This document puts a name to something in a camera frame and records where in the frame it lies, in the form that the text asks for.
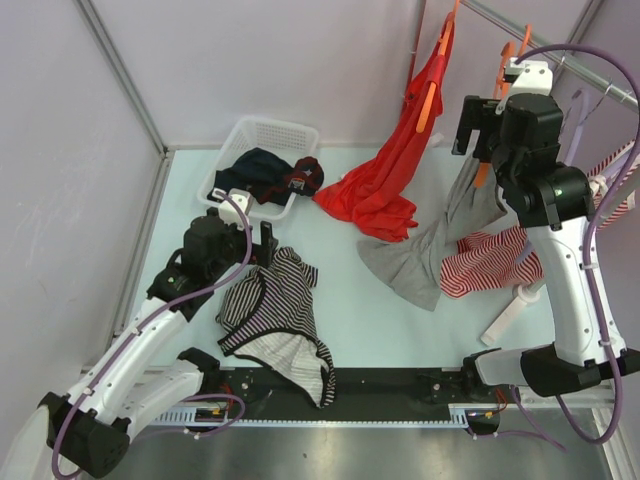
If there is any black white striped tank top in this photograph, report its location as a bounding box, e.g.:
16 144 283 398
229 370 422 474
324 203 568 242
215 247 336 409

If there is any orange plastic hanger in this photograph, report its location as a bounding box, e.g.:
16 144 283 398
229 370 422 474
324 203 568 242
474 24 532 187

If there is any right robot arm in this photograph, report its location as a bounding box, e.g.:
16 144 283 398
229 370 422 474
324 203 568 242
452 93 639 401

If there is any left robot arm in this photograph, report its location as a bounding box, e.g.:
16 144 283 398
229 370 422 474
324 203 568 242
41 204 278 479

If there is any orange hanger with red garment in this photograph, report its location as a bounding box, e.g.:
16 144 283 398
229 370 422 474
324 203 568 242
415 0 460 134

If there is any purple plastic hanger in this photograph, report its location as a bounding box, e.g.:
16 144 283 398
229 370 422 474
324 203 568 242
563 88 635 196

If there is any navy blue garment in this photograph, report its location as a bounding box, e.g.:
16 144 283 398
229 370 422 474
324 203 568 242
214 148 292 202

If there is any dark red navy garment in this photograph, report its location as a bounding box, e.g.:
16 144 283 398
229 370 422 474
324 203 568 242
252 156 325 206

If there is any white laundry basket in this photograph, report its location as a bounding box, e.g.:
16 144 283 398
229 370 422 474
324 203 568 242
196 116 324 222

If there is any red white striped garment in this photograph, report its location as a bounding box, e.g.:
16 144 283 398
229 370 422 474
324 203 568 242
440 140 638 298

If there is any grey garment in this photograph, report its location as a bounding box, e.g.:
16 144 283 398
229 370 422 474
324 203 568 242
357 156 507 311

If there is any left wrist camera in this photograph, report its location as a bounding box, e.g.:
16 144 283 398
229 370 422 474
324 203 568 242
211 187 254 231

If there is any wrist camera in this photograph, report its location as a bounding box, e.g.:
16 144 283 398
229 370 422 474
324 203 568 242
211 187 254 231
504 57 553 97

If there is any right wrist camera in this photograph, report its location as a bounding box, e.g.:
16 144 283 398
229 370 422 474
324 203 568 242
504 57 553 97

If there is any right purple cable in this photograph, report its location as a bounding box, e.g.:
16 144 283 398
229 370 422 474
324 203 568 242
514 43 640 446

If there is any purple cable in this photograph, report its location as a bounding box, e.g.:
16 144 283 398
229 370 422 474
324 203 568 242
514 43 640 446
52 193 254 479

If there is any metal clothes rail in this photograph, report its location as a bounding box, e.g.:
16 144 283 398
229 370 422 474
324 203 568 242
462 0 640 112

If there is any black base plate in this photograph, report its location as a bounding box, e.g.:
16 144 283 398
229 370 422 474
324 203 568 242
221 367 514 420

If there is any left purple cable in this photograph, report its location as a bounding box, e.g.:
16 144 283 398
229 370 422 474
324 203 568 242
52 193 254 479

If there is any white cable duct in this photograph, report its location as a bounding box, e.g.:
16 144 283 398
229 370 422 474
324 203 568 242
151 405 501 430

